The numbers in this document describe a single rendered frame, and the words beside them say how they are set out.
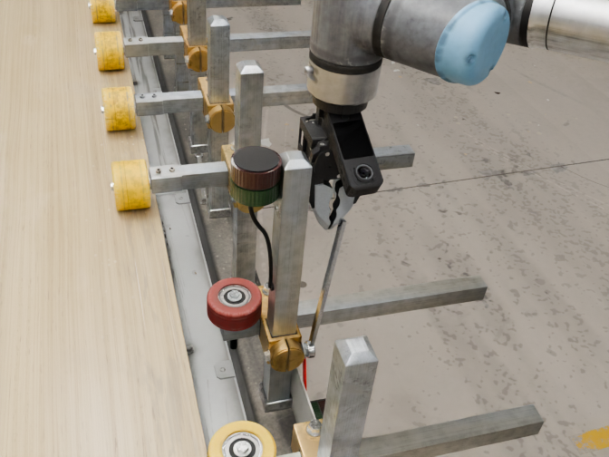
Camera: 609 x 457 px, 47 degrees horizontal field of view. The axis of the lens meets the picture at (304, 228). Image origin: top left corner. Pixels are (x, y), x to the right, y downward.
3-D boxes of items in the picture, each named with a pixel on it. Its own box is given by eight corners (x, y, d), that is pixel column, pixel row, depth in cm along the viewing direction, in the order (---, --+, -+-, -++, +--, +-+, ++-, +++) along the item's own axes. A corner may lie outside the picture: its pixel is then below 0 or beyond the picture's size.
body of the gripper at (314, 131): (345, 148, 102) (356, 72, 94) (366, 182, 96) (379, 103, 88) (294, 152, 100) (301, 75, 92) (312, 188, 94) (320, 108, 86)
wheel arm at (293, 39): (325, 41, 167) (326, 26, 164) (330, 47, 164) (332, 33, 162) (107, 52, 154) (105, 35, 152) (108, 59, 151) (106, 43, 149)
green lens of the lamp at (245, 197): (273, 175, 89) (274, 160, 88) (285, 204, 85) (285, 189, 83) (226, 179, 88) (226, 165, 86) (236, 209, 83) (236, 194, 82)
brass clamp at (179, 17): (188, 3, 181) (187, -17, 178) (196, 24, 171) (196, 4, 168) (163, 3, 179) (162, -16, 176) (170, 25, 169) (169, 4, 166)
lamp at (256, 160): (267, 274, 100) (275, 143, 86) (277, 301, 95) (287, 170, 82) (227, 279, 98) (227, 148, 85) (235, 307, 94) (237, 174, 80)
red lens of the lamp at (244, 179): (274, 159, 88) (275, 143, 86) (285, 187, 83) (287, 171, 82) (226, 163, 86) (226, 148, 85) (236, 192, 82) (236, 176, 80)
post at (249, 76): (249, 290, 135) (258, 56, 105) (254, 303, 132) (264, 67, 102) (231, 293, 134) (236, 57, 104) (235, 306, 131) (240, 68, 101)
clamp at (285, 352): (280, 305, 113) (282, 282, 110) (304, 369, 104) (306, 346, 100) (246, 309, 112) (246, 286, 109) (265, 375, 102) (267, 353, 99)
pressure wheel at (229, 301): (253, 324, 113) (256, 270, 106) (265, 362, 107) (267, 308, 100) (203, 331, 111) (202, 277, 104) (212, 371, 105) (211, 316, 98)
